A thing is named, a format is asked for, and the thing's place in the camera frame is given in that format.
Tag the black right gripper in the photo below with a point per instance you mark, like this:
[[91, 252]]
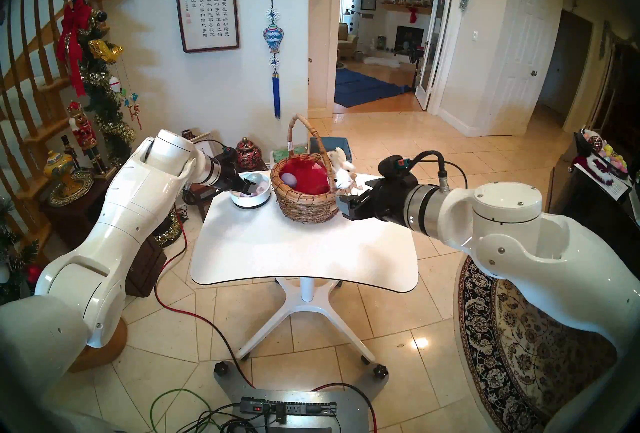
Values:
[[387, 199]]

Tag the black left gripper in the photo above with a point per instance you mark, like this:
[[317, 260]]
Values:
[[231, 175]]

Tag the purple easter egg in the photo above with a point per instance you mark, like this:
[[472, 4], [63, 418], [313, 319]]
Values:
[[288, 179]]

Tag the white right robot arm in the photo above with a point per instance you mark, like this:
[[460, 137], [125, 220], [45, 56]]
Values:
[[525, 237]]

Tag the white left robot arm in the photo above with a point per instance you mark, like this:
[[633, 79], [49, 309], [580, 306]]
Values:
[[125, 217]]

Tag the white egg hanging ornament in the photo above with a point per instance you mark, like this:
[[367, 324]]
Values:
[[115, 84]]

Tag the dark red patterned egg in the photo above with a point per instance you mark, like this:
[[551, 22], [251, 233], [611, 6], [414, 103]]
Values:
[[594, 143]]

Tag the pastel egg decoration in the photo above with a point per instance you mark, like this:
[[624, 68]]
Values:
[[614, 159]]

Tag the white round bowl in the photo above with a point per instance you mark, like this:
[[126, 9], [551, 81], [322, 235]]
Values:
[[252, 201]]

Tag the white plush bunny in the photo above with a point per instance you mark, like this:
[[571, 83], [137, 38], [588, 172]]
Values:
[[344, 180]]

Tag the red black ceramic jar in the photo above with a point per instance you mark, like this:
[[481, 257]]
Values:
[[249, 155]]

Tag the cream plush bunny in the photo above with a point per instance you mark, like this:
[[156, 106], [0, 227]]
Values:
[[339, 159]]

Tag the green jade stone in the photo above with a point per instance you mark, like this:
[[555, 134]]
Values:
[[280, 152]]

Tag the red tulle cloth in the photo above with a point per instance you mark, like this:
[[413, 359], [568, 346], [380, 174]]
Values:
[[312, 179]]

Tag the small brown wooden stool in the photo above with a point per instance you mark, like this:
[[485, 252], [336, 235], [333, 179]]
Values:
[[197, 196]]

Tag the blue fabric storage box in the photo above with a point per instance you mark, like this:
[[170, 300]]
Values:
[[320, 144]]

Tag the small dark vase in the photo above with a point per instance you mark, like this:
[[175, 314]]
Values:
[[188, 133]]

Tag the blue floor rug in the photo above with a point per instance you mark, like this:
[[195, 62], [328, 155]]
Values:
[[360, 89]]

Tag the dark wooden cabinet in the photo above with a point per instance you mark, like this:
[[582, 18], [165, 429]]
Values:
[[145, 267]]

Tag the white fluffy pet bed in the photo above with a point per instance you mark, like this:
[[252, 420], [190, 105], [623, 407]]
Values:
[[380, 61]]

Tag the blue vase knot hanging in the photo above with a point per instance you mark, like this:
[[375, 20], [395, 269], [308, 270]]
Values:
[[273, 39]]

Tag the green christmas garland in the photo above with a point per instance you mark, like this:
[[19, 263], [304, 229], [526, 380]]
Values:
[[112, 121]]

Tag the black floor fan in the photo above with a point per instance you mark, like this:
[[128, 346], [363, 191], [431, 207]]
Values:
[[416, 54]]

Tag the beige armchair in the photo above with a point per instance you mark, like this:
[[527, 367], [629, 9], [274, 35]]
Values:
[[347, 41]]

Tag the brass decorative plate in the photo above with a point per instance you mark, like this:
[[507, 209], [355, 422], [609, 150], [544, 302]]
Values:
[[82, 189]]

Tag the black fireplace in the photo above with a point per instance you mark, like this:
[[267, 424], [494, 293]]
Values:
[[407, 39]]

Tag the red nutcracker figure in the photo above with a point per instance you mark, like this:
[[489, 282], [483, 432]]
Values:
[[84, 134]]

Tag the white glass french door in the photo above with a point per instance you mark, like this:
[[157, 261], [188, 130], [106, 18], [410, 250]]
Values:
[[435, 36]]

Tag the small black nutcracker figure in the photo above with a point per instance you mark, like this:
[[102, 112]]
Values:
[[69, 152]]

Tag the yellow ceramic vase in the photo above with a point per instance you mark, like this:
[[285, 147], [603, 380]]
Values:
[[57, 165]]

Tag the red christmas stocking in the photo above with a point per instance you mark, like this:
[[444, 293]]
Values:
[[413, 15]]

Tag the wooden staircase railing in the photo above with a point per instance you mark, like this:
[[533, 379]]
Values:
[[45, 131]]

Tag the black power strip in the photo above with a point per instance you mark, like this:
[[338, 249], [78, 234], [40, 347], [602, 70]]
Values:
[[300, 408]]

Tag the white panel door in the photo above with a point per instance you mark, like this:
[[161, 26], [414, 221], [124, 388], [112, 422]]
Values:
[[525, 61]]

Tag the black piano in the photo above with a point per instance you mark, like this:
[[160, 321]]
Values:
[[585, 217]]

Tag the red ribbon bow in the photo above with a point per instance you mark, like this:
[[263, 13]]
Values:
[[72, 36]]

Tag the red bauble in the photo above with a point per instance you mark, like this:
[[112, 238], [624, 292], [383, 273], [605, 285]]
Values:
[[34, 274]]

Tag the oriental patterned round rug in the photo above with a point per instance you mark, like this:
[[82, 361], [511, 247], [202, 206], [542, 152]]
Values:
[[525, 362]]

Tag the red santa hat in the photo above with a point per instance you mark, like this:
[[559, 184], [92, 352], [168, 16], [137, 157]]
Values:
[[595, 169]]

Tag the small christmas tree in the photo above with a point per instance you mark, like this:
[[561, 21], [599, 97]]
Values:
[[12, 237]]

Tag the white bauble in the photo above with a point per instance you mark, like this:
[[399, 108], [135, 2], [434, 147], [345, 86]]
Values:
[[4, 273]]

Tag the white paper sheet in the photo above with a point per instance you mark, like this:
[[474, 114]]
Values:
[[617, 189]]

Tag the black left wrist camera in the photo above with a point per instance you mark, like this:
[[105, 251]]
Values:
[[229, 153]]

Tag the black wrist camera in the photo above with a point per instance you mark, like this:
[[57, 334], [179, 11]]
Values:
[[229, 153], [395, 166]]

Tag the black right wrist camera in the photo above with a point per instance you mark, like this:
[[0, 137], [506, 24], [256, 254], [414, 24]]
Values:
[[395, 166]]

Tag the white table pedestal base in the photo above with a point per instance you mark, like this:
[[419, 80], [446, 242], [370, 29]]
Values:
[[305, 302]]

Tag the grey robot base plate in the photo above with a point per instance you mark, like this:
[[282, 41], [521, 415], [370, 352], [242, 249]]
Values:
[[360, 407]]

